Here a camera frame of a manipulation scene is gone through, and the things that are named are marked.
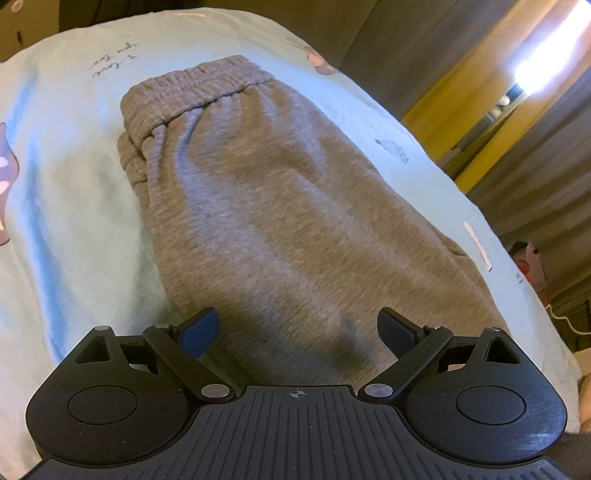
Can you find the pink box on nightstand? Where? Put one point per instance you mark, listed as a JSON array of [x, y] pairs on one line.
[[528, 259]]

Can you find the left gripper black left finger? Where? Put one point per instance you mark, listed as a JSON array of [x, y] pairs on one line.
[[117, 399]]

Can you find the yellow curtain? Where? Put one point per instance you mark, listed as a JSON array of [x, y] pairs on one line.
[[542, 46]]

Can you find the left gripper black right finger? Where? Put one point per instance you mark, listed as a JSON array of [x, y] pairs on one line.
[[477, 399]]

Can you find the light blue bed sheet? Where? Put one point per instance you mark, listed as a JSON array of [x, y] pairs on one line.
[[77, 254]]

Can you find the grey sweatpants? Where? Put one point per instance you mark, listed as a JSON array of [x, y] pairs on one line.
[[259, 206]]

